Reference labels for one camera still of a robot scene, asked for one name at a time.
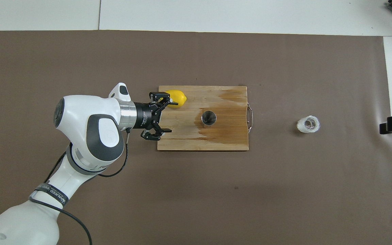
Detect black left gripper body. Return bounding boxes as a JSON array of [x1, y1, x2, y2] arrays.
[[134, 101, 161, 130]]

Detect steel double jigger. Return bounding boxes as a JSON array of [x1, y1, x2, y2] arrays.
[[201, 110, 217, 127]]

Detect clear frosted plastic cup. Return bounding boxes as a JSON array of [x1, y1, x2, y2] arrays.
[[296, 115, 321, 133]]

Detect yellow lemon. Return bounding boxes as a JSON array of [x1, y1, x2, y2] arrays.
[[164, 89, 187, 109]]

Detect brown paper table mat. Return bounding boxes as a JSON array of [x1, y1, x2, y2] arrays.
[[0, 30, 392, 245]]

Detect wooden cutting board with handle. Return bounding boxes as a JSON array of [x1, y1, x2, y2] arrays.
[[157, 85, 254, 151]]

